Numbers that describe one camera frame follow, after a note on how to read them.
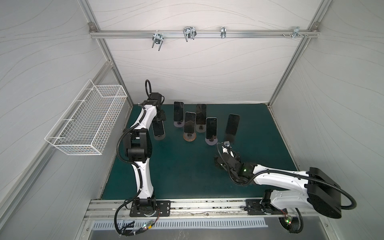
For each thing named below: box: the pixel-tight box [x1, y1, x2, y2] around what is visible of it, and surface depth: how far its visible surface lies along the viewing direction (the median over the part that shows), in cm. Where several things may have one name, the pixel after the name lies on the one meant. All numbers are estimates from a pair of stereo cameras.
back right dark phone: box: [196, 104, 207, 125], surface depth 101 cm
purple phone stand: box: [205, 137, 218, 146], surface depth 100 cm
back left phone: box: [173, 101, 184, 122], surface depth 103 cm
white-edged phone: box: [151, 120, 165, 137], surface depth 98 cm
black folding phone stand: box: [223, 133, 236, 145], surface depth 103 cm
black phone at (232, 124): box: [225, 113, 240, 136], surface depth 95 cm
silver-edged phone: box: [206, 117, 218, 139], surface depth 95 cm
